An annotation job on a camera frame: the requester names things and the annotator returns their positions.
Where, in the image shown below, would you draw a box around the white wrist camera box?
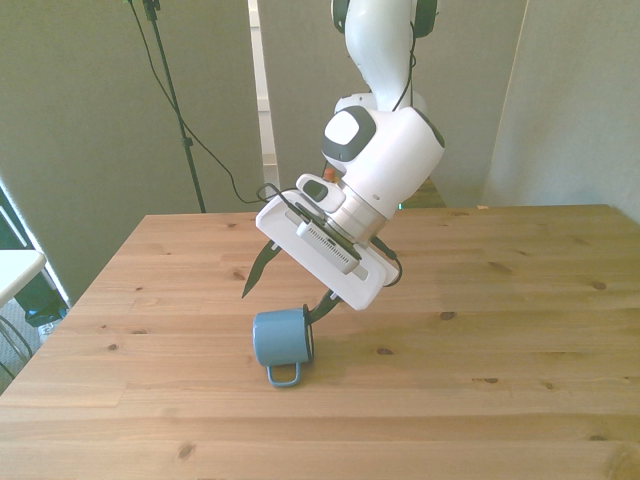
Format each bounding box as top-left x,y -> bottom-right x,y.
295,221 -> 363,276

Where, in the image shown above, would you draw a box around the black gripper plug cable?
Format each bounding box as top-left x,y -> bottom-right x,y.
373,236 -> 403,290

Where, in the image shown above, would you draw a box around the thin black camera cable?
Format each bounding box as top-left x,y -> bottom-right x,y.
256,183 -> 312,225

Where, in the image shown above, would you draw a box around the long black cable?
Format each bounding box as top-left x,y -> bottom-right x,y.
124,0 -> 269,205

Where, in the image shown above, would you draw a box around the blue enamel mug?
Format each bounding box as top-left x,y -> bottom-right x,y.
252,304 -> 318,389

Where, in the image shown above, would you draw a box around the white door frame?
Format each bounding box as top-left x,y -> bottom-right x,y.
247,0 -> 282,212

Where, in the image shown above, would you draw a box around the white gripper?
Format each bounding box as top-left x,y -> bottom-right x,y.
240,190 -> 402,327

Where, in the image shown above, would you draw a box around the thin floor cables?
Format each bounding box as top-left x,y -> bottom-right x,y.
0,313 -> 35,382

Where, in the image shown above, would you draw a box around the black tripod stand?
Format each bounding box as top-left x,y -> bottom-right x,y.
141,0 -> 208,214

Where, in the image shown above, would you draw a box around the white side table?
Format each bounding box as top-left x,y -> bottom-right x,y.
0,248 -> 48,306

